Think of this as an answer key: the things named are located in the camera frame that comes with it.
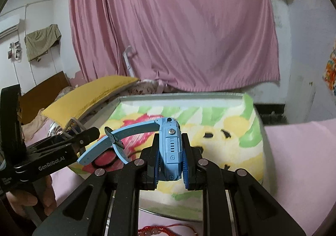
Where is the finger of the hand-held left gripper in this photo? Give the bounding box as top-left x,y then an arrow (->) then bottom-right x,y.
26,127 -> 101,153

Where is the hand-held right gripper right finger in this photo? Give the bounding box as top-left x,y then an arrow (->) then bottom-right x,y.
181,133 -> 307,236

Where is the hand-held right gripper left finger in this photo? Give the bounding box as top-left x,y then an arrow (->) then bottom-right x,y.
31,132 -> 161,236

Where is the blue smartwatch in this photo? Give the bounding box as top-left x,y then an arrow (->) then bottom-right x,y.
77,117 -> 183,181

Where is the painted tray with frame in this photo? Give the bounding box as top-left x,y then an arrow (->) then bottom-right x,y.
71,92 -> 273,222

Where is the person's left hand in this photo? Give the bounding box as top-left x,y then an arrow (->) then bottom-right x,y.
7,173 -> 57,219

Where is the beige blanket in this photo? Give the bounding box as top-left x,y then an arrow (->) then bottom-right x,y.
21,110 -> 48,140

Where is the wooden headboard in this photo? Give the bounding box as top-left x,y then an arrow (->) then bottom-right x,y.
20,71 -> 71,125

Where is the yellow pillow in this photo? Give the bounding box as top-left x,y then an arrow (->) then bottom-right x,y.
42,75 -> 139,127

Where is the cartoon printed towel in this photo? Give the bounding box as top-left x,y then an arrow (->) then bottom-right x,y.
72,94 -> 265,211

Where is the floral patterned pillow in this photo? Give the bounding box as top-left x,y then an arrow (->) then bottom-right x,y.
126,80 -> 168,95

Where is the olive hanging cloth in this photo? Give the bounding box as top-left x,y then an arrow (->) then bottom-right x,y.
24,24 -> 62,63

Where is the white air conditioner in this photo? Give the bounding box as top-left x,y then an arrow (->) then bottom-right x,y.
0,14 -> 20,39

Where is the pink bed sheet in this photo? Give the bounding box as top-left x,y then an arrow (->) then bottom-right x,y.
0,119 -> 336,236

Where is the pink curtain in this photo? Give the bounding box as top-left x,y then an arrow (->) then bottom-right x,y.
69,0 -> 281,93

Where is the red string bracelet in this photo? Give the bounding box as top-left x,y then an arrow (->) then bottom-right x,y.
138,223 -> 208,236

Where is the colourful wall painting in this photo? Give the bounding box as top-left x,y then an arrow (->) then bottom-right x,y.
322,42 -> 336,92

